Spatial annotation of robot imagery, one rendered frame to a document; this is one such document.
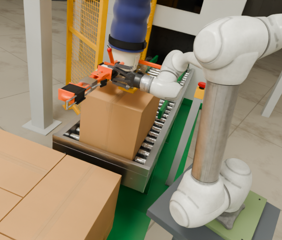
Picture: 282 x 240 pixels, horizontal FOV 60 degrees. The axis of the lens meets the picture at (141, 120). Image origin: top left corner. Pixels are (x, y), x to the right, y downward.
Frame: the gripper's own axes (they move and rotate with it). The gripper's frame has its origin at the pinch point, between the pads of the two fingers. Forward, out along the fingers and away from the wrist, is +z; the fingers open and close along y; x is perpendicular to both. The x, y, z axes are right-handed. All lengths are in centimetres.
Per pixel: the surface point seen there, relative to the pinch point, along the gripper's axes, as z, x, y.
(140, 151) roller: -25, 21, 61
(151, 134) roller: -26, 48, 62
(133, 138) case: -20.9, 6.0, 40.9
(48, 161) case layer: 24, -19, 62
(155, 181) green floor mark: -40, 54, 116
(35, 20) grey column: 98, 67, 4
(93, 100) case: 9.2, 5.9, 24.0
